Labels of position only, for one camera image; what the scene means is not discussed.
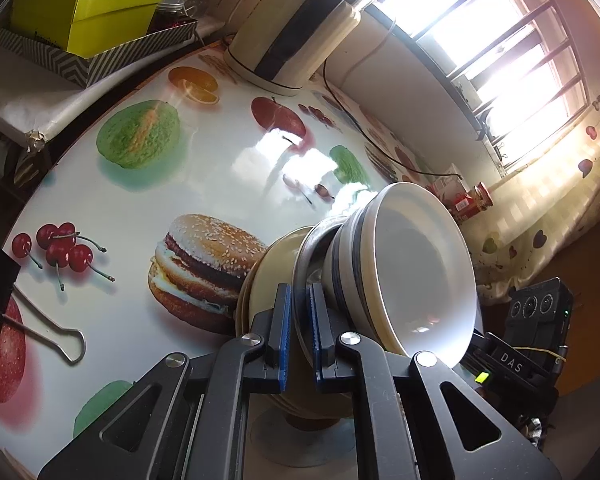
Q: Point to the heart-patterned cream curtain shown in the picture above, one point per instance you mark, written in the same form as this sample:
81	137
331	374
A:
555	200

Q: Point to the striped grey tray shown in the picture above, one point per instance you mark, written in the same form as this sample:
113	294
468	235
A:
105	60

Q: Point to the large green box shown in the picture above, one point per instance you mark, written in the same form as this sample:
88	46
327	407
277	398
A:
95	15

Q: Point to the red-labelled glass jar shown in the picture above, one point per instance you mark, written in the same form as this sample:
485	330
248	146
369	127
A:
472	202

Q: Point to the black binder clip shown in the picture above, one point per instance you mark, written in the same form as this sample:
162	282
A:
0	280

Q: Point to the barred window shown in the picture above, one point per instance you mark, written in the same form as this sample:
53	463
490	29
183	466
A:
480	35

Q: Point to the medium cream plate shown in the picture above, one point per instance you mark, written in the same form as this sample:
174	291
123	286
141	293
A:
275	280

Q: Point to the cream electric kettle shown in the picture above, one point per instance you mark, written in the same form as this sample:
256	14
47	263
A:
290	25

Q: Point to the white plastic container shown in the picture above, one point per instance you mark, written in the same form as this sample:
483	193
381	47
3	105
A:
445	190

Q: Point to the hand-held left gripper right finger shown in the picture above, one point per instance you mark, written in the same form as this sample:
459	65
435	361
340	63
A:
316	340

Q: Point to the small white blue-banded bowl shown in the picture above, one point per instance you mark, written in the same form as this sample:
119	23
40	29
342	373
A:
425	270

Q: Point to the large cream plate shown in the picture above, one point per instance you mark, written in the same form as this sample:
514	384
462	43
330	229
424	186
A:
241	310

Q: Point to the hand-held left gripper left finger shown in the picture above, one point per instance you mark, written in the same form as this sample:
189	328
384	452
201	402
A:
282	340

